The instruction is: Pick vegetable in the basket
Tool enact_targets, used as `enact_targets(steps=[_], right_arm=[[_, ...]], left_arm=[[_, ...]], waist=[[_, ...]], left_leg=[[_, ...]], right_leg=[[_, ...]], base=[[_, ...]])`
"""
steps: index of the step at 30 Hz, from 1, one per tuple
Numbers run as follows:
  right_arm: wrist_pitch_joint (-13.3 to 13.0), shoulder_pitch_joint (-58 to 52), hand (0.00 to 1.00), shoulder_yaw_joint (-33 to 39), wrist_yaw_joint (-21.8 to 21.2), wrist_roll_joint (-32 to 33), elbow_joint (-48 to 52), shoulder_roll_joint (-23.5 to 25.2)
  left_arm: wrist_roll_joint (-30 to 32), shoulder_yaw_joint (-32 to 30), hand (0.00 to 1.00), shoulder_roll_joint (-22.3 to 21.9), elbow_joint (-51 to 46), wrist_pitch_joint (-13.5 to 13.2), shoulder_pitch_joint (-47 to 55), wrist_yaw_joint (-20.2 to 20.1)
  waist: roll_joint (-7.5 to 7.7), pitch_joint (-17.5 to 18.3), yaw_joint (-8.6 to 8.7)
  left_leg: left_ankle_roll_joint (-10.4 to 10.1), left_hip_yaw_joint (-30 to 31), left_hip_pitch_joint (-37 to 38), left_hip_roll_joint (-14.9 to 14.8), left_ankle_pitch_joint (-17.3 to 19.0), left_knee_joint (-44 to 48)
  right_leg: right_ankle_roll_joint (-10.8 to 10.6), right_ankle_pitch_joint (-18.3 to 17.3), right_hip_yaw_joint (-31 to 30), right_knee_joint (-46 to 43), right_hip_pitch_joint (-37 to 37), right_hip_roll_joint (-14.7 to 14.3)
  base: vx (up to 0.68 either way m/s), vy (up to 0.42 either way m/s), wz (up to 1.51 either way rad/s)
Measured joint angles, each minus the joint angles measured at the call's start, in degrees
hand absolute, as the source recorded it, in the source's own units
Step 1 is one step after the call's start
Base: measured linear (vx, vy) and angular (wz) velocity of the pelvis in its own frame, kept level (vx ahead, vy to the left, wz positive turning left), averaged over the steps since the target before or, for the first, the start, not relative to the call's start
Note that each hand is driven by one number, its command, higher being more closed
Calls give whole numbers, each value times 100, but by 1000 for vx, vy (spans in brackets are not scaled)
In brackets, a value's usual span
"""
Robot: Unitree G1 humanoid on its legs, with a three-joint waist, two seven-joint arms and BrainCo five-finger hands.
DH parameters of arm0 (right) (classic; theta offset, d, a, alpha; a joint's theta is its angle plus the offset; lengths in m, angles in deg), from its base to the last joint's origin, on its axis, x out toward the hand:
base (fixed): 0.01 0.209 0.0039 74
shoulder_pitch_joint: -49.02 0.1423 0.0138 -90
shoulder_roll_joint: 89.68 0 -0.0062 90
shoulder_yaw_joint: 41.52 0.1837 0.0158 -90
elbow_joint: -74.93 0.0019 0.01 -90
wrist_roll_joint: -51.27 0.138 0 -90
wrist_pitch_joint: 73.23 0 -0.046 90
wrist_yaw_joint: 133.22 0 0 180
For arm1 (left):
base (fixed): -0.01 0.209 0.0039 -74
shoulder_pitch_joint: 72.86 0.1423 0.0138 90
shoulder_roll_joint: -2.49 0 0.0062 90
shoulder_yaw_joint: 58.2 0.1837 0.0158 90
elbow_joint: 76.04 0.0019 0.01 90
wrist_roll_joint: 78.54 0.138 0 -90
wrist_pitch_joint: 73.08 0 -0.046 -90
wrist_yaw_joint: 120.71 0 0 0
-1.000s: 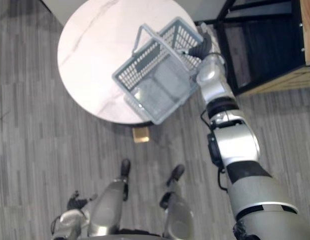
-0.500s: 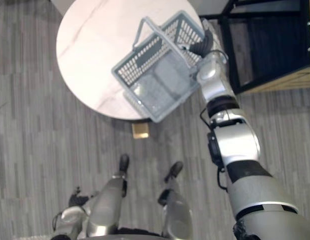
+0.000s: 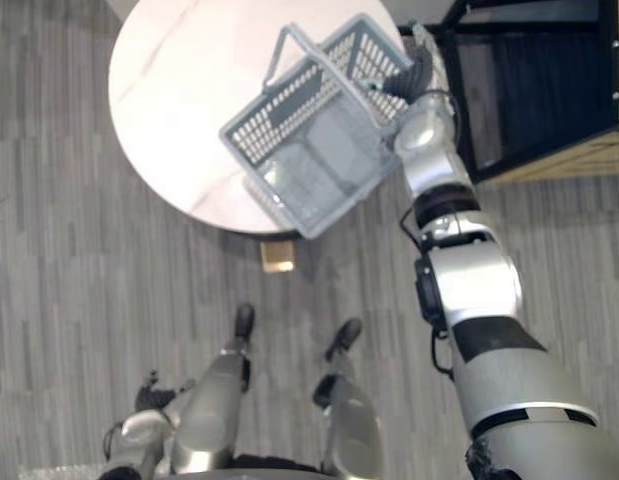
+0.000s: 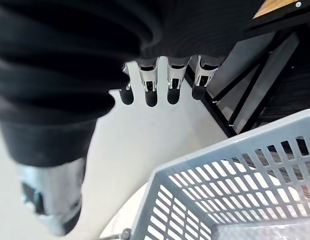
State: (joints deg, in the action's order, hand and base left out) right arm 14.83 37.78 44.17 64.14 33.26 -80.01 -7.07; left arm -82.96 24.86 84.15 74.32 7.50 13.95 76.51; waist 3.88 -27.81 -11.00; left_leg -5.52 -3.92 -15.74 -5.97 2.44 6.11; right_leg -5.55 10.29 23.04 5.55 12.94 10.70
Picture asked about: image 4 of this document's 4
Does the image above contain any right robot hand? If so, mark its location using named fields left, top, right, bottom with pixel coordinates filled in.
left=0, top=0, right=264, bottom=236

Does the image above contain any grey plastic slotted basket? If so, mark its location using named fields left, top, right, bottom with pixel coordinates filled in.
left=131, top=107, right=310, bottom=240

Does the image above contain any wooden shelf board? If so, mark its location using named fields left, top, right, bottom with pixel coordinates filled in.
left=253, top=0, right=306, bottom=19

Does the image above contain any clear plastic bag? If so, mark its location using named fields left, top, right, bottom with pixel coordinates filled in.
left=217, top=217, right=310, bottom=240

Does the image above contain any black metal shelf frame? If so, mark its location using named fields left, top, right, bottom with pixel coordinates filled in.
left=184, top=0, right=310, bottom=139

